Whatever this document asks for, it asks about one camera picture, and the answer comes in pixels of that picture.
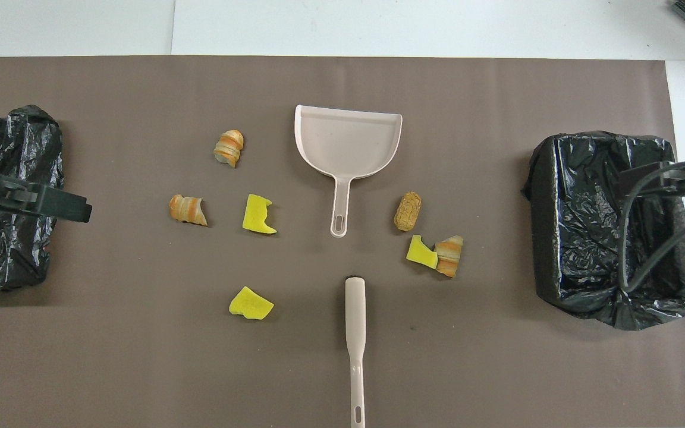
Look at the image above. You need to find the striped croissant piece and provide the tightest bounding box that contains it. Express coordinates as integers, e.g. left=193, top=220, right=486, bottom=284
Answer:
left=169, top=194, right=208, bottom=227
left=435, top=235, right=464, bottom=278
left=213, top=129, right=245, bottom=169

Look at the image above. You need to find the notched yellow sponge piece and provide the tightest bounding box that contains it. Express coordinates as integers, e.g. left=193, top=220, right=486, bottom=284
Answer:
left=242, top=194, right=278, bottom=235

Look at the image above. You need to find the yellow sponge piece green backing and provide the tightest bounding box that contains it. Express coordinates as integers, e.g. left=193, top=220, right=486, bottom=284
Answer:
left=228, top=286, right=275, bottom=321

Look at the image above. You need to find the small yellow sponge piece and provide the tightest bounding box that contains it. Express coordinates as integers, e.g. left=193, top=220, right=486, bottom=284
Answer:
left=406, top=235, right=439, bottom=270

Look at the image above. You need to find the pink plastic dustpan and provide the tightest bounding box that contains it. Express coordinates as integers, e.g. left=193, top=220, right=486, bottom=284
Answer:
left=294, top=105, right=403, bottom=238

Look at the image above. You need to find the pink brush with black bristles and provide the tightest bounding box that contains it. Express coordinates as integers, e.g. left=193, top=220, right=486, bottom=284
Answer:
left=345, top=276, right=367, bottom=428

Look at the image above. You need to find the bin covered by black bag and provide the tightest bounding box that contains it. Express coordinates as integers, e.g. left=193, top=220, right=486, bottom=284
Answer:
left=0, top=105, right=65, bottom=295

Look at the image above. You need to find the open bin with black bag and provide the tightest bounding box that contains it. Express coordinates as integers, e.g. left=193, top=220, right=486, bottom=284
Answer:
left=522, top=131, right=685, bottom=331

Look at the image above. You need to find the brown table mat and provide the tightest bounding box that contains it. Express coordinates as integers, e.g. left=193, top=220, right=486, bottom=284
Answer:
left=0, top=56, right=685, bottom=428

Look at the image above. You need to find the brown oval bread roll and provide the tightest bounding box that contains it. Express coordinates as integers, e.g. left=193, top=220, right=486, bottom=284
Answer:
left=394, top=191, right=422, bottom=232

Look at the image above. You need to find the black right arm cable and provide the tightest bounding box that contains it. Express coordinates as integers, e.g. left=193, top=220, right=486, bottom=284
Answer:
left=616, top=160, right=685, bottom=294

